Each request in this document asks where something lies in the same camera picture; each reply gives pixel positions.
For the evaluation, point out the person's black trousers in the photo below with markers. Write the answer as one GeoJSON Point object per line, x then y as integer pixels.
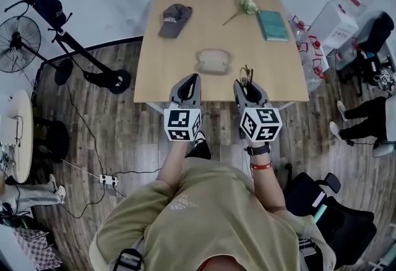
{"type": "Point", "coordinates": [199, 150]}

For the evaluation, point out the black wristwatch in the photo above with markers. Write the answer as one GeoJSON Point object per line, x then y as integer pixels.
{"type": "Point", "coordinates": [260, 149]}

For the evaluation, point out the black office chair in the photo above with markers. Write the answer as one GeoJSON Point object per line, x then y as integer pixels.
{"type": "Point", "coordinates": [374, 34]}
{"type": "Point", "coordinates": [340, 226]}

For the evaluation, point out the black coat rack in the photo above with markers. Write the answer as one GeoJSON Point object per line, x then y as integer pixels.
{"type": "Point", "coordinates": [119, 81]}

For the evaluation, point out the black baseball cap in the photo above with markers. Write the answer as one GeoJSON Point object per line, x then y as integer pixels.
{"type": "Point", "coordinates": [51, 8]}

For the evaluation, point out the clear-framed eyeglasses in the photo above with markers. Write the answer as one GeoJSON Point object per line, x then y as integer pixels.
{"type": "Point", "coordinates": [247, 79]}

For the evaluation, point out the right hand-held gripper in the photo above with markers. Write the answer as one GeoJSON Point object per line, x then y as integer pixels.
{"type": "Point", "coordinates": [261, 124]}

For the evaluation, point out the pale artificial flower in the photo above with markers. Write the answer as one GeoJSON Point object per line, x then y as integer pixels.
{"type": "Point", "coordinates": [247, 3]}

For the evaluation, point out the grey baseball cap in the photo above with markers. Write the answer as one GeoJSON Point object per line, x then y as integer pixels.
{"type": "Point", "coordinates": [173, 20]}

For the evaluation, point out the checkered bag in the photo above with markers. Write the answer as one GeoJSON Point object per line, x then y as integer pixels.
{"type": "Point", "coordinates": [37, 248]}

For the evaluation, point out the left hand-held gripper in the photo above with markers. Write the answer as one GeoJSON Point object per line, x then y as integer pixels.
{"type": "Point", "coordinates": [181, 122]}

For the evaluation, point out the teal book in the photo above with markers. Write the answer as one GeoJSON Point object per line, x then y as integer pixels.
{"type": "Point", "coordinates": [273, 25]}

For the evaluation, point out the white water dispenser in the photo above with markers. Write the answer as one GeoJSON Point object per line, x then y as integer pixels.
{"type": "Point", "coordinates": [332, 23]}

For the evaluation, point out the black pedestal fan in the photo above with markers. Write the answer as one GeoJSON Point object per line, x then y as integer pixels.
{"type": "Point", "coordinates": [15, 38]}

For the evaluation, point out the round beige side table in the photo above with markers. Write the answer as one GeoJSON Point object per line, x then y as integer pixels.
{"type": "Point", "coordinates": [23, 136]}

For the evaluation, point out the person's right forearm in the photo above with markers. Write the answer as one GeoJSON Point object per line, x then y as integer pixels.
{"type": "Point", "coordinates": [266, 186]}

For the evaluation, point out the white power strip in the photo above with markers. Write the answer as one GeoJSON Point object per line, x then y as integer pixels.
{"type": "Point", "coordinates": [108, 179]}

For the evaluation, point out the person's left forearm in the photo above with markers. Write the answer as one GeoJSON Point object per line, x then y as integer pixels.
{"type": "Point", "coordinates": [174, 164]}

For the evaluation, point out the beige pouch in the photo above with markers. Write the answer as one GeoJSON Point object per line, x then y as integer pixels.
{"type": "Point", "coordinates": [213, 61]}

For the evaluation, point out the person's beige t-shirt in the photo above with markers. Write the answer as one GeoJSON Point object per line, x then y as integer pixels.
{"type": "Point", "coordinates": [210, 223]}

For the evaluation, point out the black round stool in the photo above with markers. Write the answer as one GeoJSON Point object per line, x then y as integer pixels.
{"type": "Point", "coordinates": [54, 140]}

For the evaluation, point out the person's black white shoe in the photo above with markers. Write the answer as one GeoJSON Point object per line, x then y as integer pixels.
{"type": "Point", "coordinates": [200, 136]}

